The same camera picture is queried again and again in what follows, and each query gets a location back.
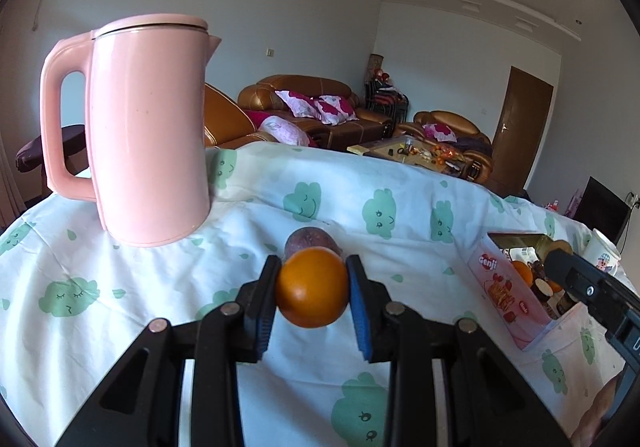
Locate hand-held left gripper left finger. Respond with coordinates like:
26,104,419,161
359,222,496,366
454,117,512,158
55,254,283,447

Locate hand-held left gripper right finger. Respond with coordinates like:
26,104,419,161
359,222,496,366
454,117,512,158
345,254,573,447

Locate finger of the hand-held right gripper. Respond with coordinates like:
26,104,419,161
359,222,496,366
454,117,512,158
545,250,640,323

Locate orange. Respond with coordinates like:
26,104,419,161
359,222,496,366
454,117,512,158
511,261,535,288
276,248,350,329

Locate pink cardboard snack box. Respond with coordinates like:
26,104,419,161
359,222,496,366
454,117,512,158
467,232,588,352

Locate person's right forearm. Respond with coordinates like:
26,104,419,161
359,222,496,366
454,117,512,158
570,373,626,447

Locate white cartoon paper cup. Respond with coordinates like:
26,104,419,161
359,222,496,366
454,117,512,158
580,228,622,276

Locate black television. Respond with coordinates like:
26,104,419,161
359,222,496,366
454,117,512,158
572,177,632,245

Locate purple passion fruit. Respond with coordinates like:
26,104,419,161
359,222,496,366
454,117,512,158
284,227,345,260

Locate white cloud print tablecloth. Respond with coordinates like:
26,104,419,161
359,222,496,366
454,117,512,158
0,142,636,447

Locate brown wooden door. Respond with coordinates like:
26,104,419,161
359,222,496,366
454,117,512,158
491,66,555,192

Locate cluttered coffee table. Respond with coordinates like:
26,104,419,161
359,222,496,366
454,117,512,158
347,136,466,172

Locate brown leather sofa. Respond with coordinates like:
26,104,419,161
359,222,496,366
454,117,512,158
237,74,396,150

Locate white magenta flower pillow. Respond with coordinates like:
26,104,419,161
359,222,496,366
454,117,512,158
422,123,458,144
275,90,321,118
312,95,358,125

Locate pale pink cushion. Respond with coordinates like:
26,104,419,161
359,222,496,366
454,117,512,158
258,115,311,146

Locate brown leather armchair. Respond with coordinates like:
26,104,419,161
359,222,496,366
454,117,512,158
397,110,495,185

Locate brown leather recliner chair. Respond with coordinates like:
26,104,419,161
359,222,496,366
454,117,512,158
202,83,278,150

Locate stack of dark chairs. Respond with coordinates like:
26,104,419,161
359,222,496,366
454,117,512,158
365,77,411,120

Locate pink electric kettle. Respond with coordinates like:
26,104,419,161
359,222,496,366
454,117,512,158
40,14,222,248

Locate dark maroon chair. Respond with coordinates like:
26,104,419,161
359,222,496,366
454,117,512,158
15,125,88,175

